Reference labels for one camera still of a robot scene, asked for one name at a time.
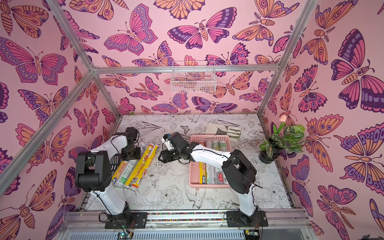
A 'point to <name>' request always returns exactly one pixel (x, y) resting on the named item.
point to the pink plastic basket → (194, 165)
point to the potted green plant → (287, 138)
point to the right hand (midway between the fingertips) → (158, 160)
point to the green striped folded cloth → (233, 132)
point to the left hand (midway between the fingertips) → (136, 156)
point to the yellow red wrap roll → (141, 168)
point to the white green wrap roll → (223, 148)
